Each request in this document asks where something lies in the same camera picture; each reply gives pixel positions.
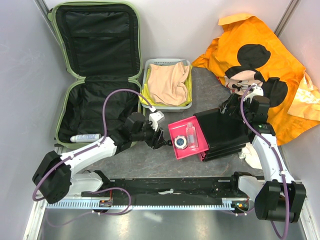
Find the white perforated plastic basket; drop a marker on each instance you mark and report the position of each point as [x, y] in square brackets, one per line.
[188, 83]

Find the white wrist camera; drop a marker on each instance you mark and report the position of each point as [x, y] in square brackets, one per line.
[155, 117]
[255, 90]

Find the orange cartoon mouse cloth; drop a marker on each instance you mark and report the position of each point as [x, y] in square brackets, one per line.
[247, 53]

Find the black box with pink ends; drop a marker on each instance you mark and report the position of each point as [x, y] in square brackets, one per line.
[223, 134]

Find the beige pink garment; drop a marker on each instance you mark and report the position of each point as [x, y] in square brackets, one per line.
[167, 84]

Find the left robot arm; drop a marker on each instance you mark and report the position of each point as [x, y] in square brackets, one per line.
[57, 174]

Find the white tube with round cap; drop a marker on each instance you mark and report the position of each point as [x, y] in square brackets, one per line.
[85, 138]

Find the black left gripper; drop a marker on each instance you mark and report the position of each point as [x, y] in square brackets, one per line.
[157, 140]

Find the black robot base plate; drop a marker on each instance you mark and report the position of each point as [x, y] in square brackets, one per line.
[176, 190]

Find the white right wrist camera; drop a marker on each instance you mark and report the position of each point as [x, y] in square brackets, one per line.
[255, 90]

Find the pink drawer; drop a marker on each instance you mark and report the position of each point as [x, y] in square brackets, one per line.
[179, 128]

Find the white crumpled cloth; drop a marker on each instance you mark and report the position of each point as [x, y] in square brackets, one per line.
[249, 154]

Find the slotted cable duct rail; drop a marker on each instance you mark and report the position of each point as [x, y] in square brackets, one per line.
[226, 204]

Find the green hard-shell suitcase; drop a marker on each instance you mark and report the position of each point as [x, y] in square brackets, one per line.
[100, 44]

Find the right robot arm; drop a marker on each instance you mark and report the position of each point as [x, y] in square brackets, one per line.
[280, 198]

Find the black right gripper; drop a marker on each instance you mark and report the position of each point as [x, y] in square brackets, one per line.
[235, 100]

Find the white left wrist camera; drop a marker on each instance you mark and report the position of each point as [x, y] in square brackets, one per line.
[155, 117]

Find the round silver blue-lid tin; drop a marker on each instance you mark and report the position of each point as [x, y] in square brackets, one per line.
[180, 142]

